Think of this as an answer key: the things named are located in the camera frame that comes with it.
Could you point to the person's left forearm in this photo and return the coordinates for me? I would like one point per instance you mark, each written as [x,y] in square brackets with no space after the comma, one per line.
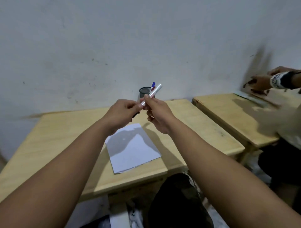
[58,176]

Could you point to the person's left hand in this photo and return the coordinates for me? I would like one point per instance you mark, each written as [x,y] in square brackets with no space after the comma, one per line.
[118,112]

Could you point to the white shoe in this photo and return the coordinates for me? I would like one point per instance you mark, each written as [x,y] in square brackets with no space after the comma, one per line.
[135,216]

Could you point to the white printed wristband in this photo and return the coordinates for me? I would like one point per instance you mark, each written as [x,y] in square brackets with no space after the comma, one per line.
[278,80]

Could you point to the person's right hand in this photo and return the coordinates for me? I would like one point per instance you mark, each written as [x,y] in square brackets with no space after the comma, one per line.
[160,115]

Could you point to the white paper sheets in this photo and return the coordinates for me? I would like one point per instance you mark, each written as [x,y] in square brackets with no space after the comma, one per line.
[134,150]

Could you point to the person's left thumb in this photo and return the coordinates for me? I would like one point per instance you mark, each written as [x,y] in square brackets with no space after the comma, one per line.
[136,107]

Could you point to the light wooden desk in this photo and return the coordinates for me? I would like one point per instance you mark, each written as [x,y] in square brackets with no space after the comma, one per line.
[58,136]
[235,115]

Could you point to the person's dark trousers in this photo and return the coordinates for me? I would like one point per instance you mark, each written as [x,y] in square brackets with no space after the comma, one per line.
[178,202]

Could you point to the black mesh pen holder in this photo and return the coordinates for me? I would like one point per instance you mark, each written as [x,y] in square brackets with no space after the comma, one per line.
[144,93]

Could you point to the person's right forearm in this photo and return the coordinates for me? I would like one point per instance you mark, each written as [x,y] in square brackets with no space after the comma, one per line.
[225,178]

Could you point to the white marker pen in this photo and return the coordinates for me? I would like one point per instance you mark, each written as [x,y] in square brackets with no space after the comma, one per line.
[154,91]

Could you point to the grey flat ruler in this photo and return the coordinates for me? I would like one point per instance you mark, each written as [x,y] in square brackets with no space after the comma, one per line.
[255,98]

